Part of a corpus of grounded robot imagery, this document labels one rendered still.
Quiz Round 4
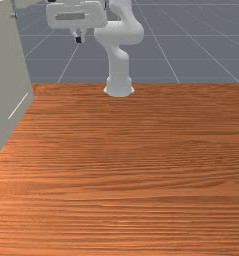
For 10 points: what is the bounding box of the pale grey cabinet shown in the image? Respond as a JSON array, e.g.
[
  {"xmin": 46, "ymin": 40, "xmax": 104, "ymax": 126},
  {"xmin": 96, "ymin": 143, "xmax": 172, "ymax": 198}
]
[{"xmin": 0, "ymin": 0, "xmax": 36, "ymax": 160}]

